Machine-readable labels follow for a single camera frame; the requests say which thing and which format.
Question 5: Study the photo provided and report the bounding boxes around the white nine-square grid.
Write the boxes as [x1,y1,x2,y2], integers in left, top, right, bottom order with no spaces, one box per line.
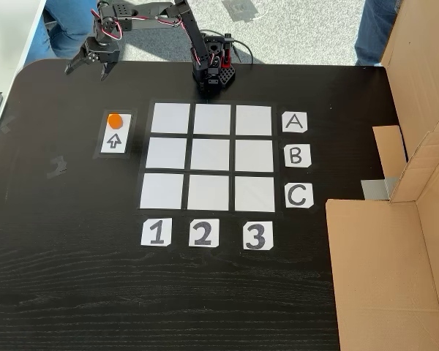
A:
[138,101,278,214]

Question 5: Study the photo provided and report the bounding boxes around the person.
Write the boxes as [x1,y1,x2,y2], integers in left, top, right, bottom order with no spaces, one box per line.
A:
[353,0,403,67]
[24,0,100,59]

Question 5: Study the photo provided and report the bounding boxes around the white arrow paper sheet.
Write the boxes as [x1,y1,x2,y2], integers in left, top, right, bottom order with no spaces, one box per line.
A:
[100,113,132,155]

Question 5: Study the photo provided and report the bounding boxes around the white desk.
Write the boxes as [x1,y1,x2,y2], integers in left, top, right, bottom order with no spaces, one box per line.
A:
[0,0,47,158]

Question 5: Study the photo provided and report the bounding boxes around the red and black clamp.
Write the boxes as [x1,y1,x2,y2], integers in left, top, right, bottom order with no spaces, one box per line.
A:
[219,33,236,71]

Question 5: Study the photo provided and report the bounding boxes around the grey tape patch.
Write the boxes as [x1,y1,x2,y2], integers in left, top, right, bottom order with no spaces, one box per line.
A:
[221,0,259,23]

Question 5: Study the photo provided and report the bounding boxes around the paper sheet number 1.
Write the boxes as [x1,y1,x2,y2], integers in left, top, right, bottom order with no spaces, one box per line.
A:
[140,218,173,248]

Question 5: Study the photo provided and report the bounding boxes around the paper sheet number 2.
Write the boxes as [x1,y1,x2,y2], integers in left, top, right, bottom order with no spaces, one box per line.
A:
[188,218,220,248]

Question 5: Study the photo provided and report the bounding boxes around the paper sheet letter B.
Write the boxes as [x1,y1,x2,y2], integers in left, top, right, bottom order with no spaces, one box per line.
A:
[284,143,312,169]

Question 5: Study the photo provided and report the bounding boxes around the paper sheet number 3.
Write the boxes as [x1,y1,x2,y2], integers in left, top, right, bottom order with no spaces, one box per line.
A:
[242,221,274,251]

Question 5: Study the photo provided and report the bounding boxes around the paper sheet letter C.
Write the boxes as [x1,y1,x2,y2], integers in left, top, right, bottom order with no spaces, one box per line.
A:
[285,183,315,209]

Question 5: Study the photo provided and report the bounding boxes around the brown cardboard box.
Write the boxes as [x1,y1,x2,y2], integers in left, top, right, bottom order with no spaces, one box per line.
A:
[372,0,439,180]
[325,129,439,351]

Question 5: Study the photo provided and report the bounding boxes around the robot base cable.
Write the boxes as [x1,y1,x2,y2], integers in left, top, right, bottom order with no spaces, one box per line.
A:
[232,39,255,65]

